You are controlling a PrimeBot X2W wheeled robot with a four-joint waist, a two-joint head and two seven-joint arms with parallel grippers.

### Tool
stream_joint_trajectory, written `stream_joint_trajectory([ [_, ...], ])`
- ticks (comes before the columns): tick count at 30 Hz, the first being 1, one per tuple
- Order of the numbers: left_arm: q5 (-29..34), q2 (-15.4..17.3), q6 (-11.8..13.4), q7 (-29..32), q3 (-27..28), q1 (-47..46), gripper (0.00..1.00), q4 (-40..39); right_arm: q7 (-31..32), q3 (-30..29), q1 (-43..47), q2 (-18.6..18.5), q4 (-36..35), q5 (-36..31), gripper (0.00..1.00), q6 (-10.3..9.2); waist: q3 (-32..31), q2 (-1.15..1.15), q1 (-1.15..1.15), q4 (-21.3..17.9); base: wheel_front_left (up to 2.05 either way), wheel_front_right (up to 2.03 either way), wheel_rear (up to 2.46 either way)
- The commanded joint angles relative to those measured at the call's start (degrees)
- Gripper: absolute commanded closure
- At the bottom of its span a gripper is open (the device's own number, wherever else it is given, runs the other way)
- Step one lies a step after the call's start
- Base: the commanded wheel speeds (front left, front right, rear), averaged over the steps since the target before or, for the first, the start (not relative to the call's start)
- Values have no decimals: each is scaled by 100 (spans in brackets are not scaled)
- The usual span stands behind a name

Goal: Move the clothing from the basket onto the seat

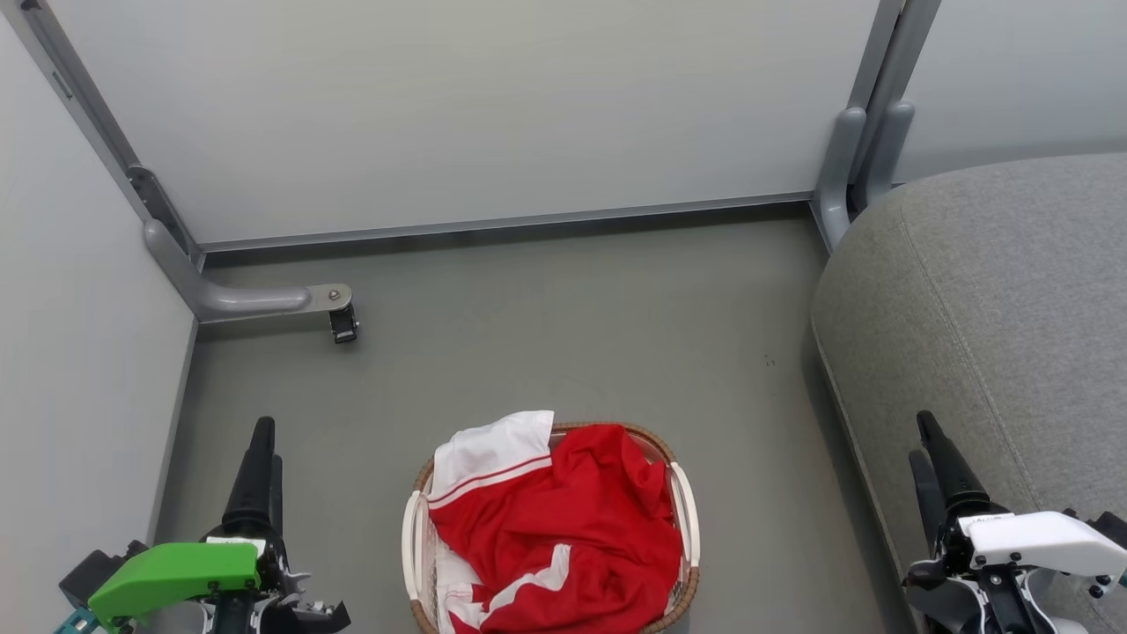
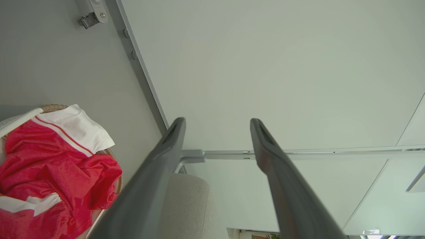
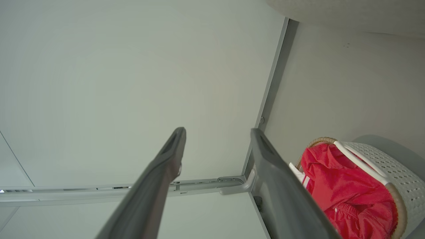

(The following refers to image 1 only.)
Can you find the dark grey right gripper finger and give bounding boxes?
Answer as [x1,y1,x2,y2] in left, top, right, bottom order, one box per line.
[908,448,948,551]
[916,410,1009,520]

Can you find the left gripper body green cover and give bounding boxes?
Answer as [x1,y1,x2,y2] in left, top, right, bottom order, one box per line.
[88,535,351,634]

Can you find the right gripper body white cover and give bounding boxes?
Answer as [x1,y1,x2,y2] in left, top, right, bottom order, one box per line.
[902,511,1127,634]

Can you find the red and white shirt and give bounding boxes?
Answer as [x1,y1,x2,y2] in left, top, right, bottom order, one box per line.
[427,410,684,634]

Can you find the grey fabric sofa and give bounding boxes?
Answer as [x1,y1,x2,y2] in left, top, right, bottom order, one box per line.
[811,152,1127,634]

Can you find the white laundry basket brown rim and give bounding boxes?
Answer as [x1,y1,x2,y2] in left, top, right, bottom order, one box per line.
[401,421,702,634]

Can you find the long grey partition foot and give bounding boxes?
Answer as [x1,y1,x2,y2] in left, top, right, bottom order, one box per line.
[143,219,354,324]

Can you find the grey upright partition foot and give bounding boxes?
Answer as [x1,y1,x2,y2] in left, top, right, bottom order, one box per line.
[858,100,916,212]
[814,107,869,254]

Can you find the grey partition bottom rail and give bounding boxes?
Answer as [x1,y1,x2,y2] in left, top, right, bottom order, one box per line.
[198,191,815,256]

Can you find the grey partition corner post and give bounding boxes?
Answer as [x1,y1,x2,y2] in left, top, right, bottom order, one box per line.
[0,0,205,265]
[843,0,943,190]

